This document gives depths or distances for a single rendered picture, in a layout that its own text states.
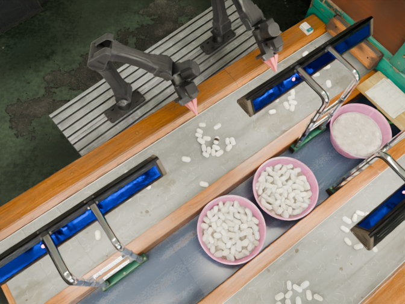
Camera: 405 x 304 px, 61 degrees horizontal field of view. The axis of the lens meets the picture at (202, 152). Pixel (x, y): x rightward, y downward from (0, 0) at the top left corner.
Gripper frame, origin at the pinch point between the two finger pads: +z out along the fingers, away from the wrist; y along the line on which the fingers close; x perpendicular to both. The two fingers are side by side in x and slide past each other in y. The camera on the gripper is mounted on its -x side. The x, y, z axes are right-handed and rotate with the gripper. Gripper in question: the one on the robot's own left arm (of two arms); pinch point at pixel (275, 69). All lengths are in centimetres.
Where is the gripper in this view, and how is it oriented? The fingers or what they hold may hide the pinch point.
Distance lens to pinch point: 162.7
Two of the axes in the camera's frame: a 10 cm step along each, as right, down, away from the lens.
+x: -3.9, -1.8, 9.1
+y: 8.0, -5.5, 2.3
